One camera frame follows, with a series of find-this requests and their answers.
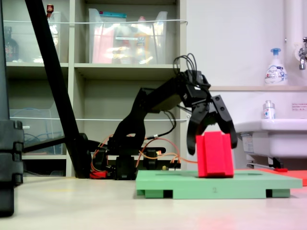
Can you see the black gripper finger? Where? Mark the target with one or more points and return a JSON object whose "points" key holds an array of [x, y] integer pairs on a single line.
{"points": [[192, 134], [224, 115]]}

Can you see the red cross columnar block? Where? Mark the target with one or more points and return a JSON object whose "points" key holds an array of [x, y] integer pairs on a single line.
{"points": [[213, 155]]}

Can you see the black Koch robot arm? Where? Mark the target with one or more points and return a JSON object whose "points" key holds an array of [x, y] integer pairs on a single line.
{"points": [[134, 119]]}

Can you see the green shape hole board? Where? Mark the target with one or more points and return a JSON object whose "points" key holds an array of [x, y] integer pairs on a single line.
{"points": [[216, 184]]}

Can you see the printed sticker on sink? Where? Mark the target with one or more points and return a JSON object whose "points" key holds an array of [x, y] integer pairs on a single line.
{"points": [[248, 143]]}

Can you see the small clear sanitizer bottle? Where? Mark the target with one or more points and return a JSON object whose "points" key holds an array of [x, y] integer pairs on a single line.
{"points": [[268, 112]]}

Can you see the white ceramic sink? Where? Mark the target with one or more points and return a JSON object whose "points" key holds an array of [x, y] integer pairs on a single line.
{"points": [[275, 139]]}

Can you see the white foam soap pump bottle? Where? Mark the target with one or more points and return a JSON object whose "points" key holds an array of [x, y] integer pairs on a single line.
{"points": [[275, 74]]}

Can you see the white red warning label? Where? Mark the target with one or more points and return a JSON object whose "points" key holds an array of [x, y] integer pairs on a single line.
{"points": [[299, 106]]}

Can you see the beige shelf unit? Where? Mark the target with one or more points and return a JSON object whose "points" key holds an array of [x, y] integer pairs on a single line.
{"points": [[120, 69]]}

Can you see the clear plastic storage bin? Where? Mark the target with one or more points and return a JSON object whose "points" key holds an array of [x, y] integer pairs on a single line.
{"points": [[31, 48], [127, 48]]}

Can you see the metal water faucet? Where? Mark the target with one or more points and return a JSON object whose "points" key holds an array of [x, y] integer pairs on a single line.
{"points": [[302, 55]]}

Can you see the black tripod leg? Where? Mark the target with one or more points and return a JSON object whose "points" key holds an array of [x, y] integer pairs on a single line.
{"points": [[55, 83]]}

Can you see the black tripod brace strut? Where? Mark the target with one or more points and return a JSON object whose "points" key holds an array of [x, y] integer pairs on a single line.
{"points": [[43, 143]]}

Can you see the brown bottle with cap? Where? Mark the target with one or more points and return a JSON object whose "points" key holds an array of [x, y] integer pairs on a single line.
{"points": [[50, 9]]}

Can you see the notched black stack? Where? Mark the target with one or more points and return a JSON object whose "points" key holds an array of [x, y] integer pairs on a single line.
{"points": [[10, 155]]}

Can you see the dark glass bottle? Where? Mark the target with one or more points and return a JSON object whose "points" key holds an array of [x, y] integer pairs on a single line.
{"points": [[10, 48]]}

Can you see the dark grey upright pole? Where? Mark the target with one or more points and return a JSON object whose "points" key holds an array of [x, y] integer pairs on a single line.
{"points": [[4, 60]]}

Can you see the white wall pipe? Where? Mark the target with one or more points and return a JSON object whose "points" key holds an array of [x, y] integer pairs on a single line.
{"points": [[291, 24]]}

